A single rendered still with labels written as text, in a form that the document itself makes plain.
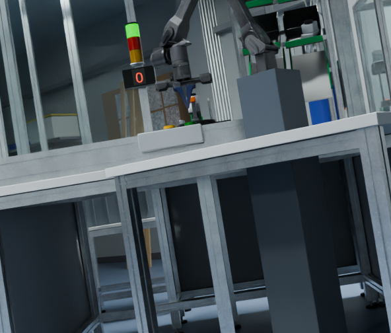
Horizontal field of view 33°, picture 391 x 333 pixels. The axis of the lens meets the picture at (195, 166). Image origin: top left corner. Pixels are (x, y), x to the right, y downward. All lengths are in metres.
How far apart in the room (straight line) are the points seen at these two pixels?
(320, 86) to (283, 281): 0.76
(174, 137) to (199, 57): 4.88
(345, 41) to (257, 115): 1.68
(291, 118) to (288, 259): 0.41
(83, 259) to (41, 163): 1.36
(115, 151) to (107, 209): 2.08
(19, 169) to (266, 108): 0.88
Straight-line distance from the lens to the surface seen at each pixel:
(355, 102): 3.53
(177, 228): 3.89
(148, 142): 2.15
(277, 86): 1.92
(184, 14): 2.19
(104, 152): 2.24
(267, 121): 1.94
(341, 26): 3.59
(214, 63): 7.00
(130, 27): 2.57
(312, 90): 2.36
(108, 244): 8.55
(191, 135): 2.14
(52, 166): 2.27
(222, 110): 6.93
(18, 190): 2.22
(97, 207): 4.31
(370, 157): 1.56
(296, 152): 1.65
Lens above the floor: 0.75
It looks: 2 degrees up
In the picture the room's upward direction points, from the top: 9 degrees counter-clockwise
